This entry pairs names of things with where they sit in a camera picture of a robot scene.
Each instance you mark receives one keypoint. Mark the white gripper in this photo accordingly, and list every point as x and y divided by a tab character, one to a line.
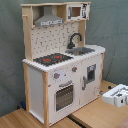
117	96

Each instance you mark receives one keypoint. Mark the oven knob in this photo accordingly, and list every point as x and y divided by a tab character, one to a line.
74	69
56	75

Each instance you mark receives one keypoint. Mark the wooden toy kitchen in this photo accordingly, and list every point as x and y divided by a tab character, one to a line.
40	84

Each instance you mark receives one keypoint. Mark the wooden table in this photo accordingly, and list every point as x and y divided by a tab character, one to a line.
96	114

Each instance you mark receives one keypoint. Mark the grey ice dispenser panel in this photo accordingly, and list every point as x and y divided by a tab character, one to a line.
91	73

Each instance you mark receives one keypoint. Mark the toy oven door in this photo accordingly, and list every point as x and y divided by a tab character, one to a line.
64	97

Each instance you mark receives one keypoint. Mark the grey toy sink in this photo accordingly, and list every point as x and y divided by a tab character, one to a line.
79	51

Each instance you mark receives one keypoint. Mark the black toy faucet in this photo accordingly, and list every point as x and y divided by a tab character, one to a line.
75	38

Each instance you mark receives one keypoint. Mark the black toy stovetop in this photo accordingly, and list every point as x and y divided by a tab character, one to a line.
52	59

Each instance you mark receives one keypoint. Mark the toy microwave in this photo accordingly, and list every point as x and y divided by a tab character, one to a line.
78	11

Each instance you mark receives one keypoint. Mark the grey range hood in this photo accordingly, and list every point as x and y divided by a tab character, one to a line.
48	18

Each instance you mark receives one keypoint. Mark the grey fridge door handle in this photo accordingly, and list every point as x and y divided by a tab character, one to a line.
84	83

